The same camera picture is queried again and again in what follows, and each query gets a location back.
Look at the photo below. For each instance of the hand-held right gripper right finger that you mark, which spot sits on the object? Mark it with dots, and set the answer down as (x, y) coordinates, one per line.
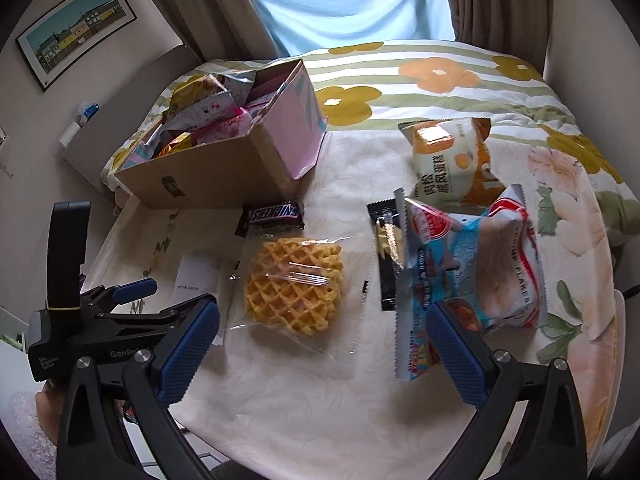
(455, 355)

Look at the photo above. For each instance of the brown chocolate bar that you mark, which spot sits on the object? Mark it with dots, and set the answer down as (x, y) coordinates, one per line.
(272, 214)

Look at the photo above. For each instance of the waffle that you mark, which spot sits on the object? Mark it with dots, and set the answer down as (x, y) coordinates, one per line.
(295, 285)

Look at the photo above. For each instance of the white puff snack packet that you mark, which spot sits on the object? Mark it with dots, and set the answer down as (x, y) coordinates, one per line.
(197, 91)

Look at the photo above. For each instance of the blue red shrimp chip packet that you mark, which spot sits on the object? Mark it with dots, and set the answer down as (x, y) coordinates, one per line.
(490, 270)

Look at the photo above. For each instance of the person's left forearm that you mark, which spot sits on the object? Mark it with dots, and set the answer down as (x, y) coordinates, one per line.
(22, 425)

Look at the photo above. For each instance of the pink snack packet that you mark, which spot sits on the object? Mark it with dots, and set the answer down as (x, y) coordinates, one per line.
(220, 129)

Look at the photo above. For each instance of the framed houses picture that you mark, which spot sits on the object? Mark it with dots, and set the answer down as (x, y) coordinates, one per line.
(75, 30)

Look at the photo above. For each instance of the white paper slip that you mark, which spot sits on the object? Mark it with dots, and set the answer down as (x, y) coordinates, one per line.
(192, 280)

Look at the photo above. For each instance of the white tissue roll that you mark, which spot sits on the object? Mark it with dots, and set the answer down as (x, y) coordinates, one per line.
(68, 134)

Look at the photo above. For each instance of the grey bed headboard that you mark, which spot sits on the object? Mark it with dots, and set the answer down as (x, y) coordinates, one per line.
(125, 110)

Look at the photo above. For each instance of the light blue cloth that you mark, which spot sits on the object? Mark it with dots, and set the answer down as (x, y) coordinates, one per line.
(350, 5)

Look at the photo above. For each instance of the cardboard box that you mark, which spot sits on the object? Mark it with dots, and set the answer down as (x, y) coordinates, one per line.
(225, 170)

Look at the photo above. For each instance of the yellow snack packet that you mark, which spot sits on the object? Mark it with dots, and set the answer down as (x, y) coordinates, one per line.
(175, 145)

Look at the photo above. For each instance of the brown curtain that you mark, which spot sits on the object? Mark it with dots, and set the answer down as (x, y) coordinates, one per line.
(225, 0)
(495, 0)

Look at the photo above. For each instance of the orange white cake packet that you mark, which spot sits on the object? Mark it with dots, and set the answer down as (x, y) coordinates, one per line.
(445, 160)

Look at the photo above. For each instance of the floral striped blanket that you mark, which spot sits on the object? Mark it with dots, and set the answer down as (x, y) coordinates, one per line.
(450, 100)

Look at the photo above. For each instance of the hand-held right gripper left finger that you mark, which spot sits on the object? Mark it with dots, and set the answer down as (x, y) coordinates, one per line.
(187, 350)

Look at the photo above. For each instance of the person's left hand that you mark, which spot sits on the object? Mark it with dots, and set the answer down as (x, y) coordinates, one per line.
(47, 410)

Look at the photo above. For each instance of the floral cream tablecloth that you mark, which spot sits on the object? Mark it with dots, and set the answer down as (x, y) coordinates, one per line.
(300, 400)

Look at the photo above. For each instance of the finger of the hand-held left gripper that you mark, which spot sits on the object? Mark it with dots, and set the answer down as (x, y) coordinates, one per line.
(145, 327)
(135, 290)

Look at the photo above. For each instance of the blue white bottle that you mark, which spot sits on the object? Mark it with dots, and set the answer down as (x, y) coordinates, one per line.
(87, 111)

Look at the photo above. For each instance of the black snack packet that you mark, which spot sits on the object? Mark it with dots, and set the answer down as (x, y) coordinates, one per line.
(387, 285)

